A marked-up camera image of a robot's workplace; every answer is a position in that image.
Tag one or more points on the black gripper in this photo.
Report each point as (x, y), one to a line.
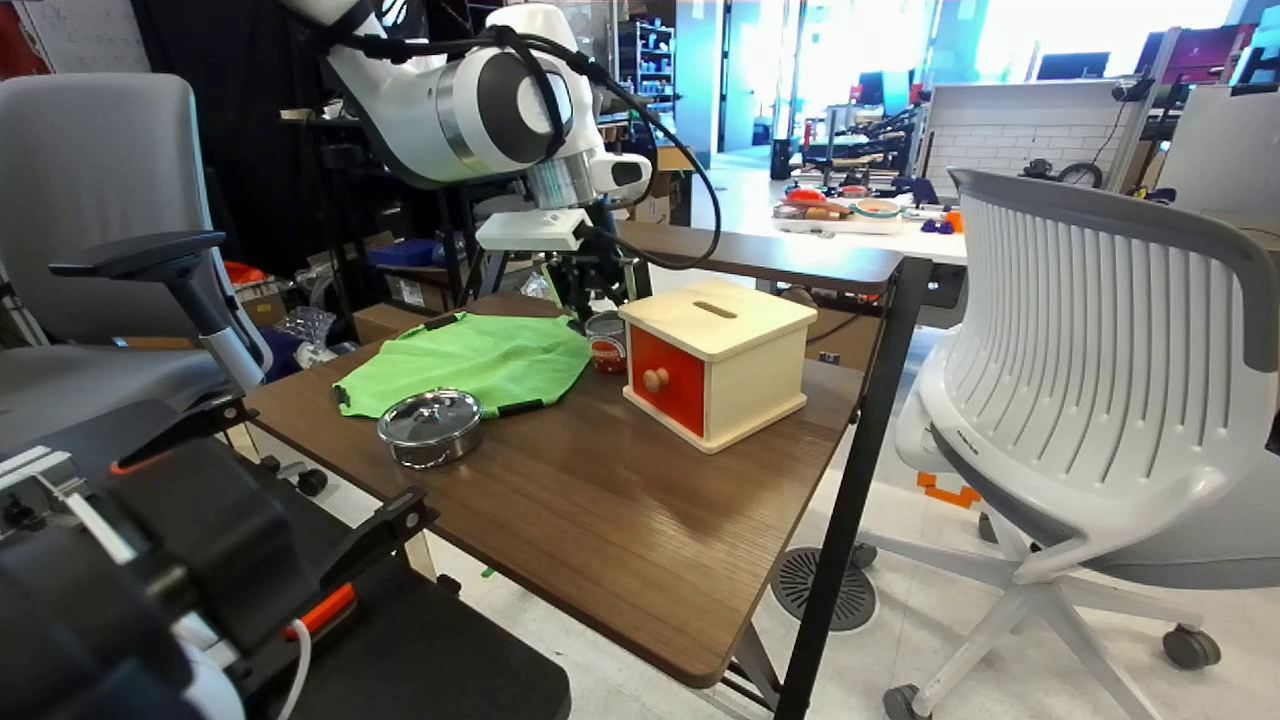
(596, 268)

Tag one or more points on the red tin can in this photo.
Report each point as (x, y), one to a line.
(608, 358)

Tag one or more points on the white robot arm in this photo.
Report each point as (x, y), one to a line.
(506, 103)

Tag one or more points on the green cloth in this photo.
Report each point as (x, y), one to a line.
(500, 360)

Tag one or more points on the wooden box with red drawer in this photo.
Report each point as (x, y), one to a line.
(719, 360)

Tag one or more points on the small steel pot with lid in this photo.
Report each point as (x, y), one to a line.
(428, 430)

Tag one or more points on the dark wooden table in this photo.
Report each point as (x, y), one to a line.
(631, 531)

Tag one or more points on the white desk with clutter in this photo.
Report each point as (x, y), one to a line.
(932, 234)

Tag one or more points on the grey office chair with armrest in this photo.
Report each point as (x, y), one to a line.
(114, 258)

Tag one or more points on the grey white office chair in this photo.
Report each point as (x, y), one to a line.
(1109, 392)

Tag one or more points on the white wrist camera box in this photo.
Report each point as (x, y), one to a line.
(539, 229)

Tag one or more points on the orange-handled clamp near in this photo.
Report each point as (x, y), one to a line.
(297, 561)

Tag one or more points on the orange-handled clamp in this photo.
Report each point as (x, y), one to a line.
(194, 427)
(297, 561)

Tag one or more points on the orange-handled clamp far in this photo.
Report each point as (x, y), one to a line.
(194, 427)

